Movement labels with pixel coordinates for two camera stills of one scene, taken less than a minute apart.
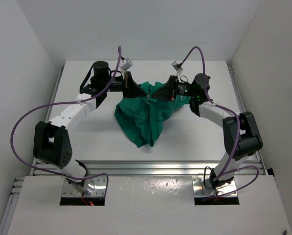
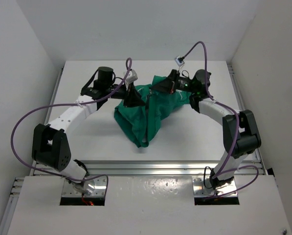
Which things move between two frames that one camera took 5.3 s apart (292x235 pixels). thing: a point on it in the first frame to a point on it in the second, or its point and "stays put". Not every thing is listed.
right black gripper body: [173, 88] to [172, 86]
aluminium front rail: [150, 168] stays put
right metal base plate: [200, 190] stays put
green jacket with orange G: [142, 119] stays put
